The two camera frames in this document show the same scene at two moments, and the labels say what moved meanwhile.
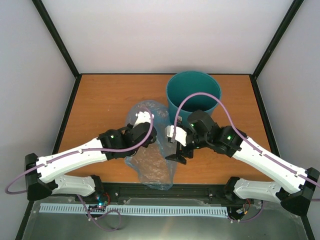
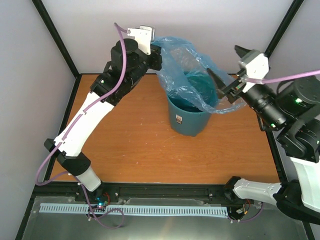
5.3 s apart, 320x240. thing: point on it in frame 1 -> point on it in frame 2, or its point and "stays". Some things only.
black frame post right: x=273 y=45 stays
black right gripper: x=177 y=157 -> x=232 y=88
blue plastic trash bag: x=156 y=166 -> x=182 y=68
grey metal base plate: x=245 y=221 stays
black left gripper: x=129 y=126 -> x=157 y=51
